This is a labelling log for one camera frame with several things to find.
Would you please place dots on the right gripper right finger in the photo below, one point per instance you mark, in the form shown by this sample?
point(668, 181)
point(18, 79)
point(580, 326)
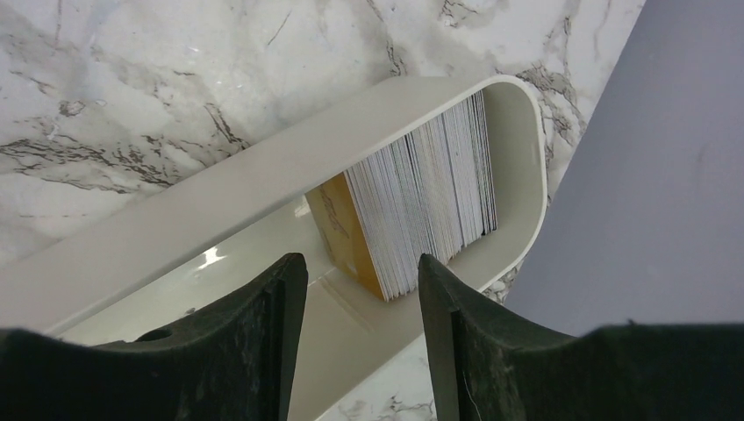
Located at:
point(489, 363)

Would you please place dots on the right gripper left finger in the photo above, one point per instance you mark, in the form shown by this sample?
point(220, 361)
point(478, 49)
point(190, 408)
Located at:
point(234, 359)

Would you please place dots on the stack of cards in tray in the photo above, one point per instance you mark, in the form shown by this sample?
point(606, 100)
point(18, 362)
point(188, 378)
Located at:
point(428, 192)

